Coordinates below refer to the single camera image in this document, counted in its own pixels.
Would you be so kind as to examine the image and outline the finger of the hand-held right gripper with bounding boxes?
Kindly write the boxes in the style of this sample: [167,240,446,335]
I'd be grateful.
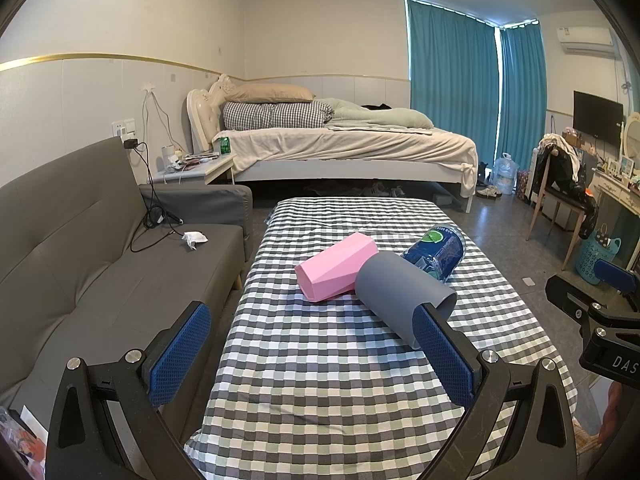
[595,258,640,296]
[545,275,607,322]

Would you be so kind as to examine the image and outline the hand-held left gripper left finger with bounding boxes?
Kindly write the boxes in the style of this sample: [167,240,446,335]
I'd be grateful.
[45,301,213,480]

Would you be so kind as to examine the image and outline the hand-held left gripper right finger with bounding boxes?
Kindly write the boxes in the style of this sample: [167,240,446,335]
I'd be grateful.
[412,304,579,480]

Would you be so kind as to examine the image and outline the grey cup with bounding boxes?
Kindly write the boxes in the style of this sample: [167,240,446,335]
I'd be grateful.
[355,252,458,350]

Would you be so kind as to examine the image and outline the blue printed cup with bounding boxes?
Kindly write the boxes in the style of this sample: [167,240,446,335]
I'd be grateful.
[401,224,467,282]

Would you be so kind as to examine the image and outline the pink faceted cup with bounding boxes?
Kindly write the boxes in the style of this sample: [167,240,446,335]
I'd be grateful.
[294,232,379,304]

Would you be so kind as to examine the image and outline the person's right hand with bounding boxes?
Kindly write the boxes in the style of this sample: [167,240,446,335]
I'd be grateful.
[598,379,633,453]

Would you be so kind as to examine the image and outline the teal laundry basket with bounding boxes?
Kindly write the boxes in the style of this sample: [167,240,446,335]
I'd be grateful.
[575,232,624,287]

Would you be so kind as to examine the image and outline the white dressing table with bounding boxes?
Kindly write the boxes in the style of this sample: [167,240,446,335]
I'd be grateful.
[591,157,640,263]

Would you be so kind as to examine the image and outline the wooden chair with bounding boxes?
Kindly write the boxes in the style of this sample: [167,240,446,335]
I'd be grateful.
[525,146,597,272]

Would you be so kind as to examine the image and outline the checked tablecloth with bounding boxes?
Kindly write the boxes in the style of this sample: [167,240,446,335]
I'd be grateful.
[182,196,594,480]

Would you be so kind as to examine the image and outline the clothes pile on chair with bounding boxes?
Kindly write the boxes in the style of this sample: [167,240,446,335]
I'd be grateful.
[537,132,596,198]

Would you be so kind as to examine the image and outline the white framed mirror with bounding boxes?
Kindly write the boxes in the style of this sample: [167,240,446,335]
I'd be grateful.
[621,112,640,162]

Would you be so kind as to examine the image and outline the clear water jug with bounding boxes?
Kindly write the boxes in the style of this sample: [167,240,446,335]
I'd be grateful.
[492,152,516,196]

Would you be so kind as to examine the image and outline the grey sofa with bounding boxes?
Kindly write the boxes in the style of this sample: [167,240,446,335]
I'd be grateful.
[0,136,253,413]

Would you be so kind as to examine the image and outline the black television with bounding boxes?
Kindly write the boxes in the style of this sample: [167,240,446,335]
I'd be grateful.
[573,90,625,145]

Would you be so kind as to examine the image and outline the colourful printed bag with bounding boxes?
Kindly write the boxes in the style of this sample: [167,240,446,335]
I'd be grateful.
[0,405,49,480]

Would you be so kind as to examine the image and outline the white nightstand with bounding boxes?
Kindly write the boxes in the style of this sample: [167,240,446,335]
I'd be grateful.
[151,153,236,187]

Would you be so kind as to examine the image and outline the narrow teal curtain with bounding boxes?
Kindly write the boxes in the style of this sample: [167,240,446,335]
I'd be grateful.
[499,22,549,173]

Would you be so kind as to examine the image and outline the bed with beige sheet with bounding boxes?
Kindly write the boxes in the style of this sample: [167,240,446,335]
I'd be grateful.
[212,126,479,197]

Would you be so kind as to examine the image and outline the white air conditioner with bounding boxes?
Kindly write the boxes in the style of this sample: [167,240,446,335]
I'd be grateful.
[555,25,617,57]

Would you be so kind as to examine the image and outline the wide teal curtain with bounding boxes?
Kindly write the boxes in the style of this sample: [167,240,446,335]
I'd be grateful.
[404,0,502,173]

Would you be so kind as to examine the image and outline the white padded headboard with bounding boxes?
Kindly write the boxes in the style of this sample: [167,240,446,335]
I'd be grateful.
[186,74,236,154]

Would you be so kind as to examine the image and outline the green blanket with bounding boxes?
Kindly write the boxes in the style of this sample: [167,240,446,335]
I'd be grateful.
[324,98,435,134]

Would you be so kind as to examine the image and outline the checked folded quilt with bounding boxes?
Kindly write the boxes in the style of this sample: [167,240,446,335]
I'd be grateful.
[222,100,335,131]

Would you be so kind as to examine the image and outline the beige pillow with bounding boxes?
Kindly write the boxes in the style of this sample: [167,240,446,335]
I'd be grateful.
[223,83,316,104]

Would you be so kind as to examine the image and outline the black charger cable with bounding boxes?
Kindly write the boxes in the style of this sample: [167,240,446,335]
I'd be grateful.
[123,138,185,254]

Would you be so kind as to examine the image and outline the white bed frame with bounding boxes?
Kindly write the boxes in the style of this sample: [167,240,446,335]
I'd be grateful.
[232,162,474,213]

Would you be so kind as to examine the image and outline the white hanging cable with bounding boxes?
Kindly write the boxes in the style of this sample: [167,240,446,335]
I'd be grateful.
[141,85,176,150]

